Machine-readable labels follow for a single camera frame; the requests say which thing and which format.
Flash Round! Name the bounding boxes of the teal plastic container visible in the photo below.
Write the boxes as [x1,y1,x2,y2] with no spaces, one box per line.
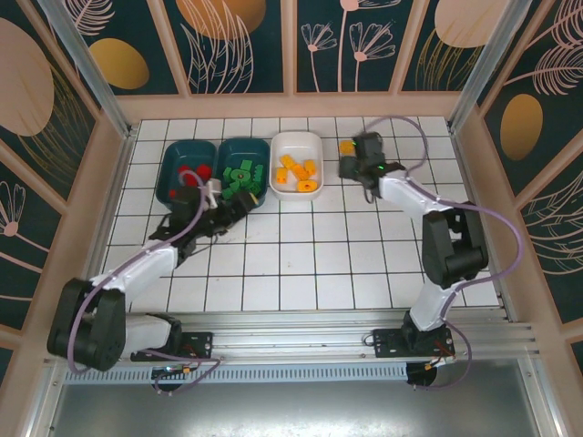
[216,137,271,210]
[155,139,219,211]

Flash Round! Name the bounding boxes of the white plastic container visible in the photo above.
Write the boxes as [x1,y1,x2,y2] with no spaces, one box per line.
[269,130,325,201]

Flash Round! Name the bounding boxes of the shiny metal sheet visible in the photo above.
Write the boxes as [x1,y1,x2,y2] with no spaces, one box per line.
[45,359,562,437]

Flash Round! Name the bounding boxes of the aluminium side rail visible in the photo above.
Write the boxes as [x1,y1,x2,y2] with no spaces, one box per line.
[86,127,140,283]
[454,129,521,322]

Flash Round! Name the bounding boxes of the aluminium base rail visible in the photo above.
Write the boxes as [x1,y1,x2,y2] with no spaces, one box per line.
[43,311,543,365]

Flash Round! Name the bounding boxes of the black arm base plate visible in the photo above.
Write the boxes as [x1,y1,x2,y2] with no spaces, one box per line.
[372,326,456,361]
[130,330,215,363]

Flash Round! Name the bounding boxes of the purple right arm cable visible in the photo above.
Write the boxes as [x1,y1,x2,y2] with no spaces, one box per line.
[362,116,525,392]

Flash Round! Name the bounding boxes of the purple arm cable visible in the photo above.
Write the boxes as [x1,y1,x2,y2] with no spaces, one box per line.
[66,181,224,396]
[362,116,525,392]

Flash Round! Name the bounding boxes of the aluminium frame post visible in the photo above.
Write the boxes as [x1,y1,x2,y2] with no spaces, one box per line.
[447,0,544,134]
[38,0,138,140]

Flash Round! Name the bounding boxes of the small wired connector board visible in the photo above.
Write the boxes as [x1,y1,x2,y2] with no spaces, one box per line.
[151,363,202,381]
[424,352,457,371]

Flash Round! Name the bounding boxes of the grey slotted cable duct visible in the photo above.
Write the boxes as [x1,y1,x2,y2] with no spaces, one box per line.
[63,363,409,386]

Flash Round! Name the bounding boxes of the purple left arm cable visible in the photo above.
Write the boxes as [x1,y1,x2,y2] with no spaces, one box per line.
[66,181,224,396]

